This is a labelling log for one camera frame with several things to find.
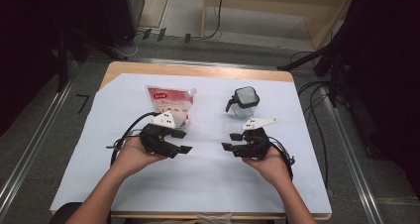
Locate red and white spouted pouch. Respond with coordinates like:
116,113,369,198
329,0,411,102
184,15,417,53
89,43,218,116
146,84,198,129

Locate light wooden shelf frame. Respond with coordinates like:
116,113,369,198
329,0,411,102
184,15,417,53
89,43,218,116
200,0,360,51

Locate black metal stand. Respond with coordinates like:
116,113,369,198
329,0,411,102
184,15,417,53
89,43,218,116
276,35,352,107
54,28,128,93

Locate black floor cables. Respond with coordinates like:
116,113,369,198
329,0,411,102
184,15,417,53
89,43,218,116
289,50,332,187

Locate black cabinet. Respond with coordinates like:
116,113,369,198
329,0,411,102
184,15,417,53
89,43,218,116
98,0,147,49

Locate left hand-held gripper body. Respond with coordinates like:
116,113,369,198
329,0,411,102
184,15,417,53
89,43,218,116
139,109,182,160

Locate dark curtain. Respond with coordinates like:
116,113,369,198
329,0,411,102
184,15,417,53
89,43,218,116
330,0,420,200
0,0,104,137

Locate person's left hand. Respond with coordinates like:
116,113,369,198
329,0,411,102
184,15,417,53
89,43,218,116
112,136,169,180

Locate white floor cable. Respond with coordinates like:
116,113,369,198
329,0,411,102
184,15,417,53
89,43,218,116
122,32,144,58

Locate left hand-held gripper black cable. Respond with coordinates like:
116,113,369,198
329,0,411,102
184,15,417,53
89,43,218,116
106,111,161,168

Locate hand-held gripper black cable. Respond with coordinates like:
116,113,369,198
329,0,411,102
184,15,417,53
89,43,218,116
106,111,161,168
268,136,297,182

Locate person's right hand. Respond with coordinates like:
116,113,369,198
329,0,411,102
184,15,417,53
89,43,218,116
242,145,294,189

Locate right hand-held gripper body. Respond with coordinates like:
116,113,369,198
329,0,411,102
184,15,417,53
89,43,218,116
232,117,278,161

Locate thin black hanging cable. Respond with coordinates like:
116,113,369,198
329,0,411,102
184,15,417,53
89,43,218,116
200,0,226,41

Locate metal floor rail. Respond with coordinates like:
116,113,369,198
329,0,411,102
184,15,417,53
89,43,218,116
0,64,79,217
325,84,384,224
128,56,281,70

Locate black tape corner mark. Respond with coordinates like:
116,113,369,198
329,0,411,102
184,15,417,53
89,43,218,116
75,93,91,115

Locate clear jar with black lid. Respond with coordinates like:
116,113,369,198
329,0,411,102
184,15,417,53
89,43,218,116
225,85,261,119

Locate right hand-held gripper black cable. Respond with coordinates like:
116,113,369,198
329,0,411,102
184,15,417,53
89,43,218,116
268,136,297,182

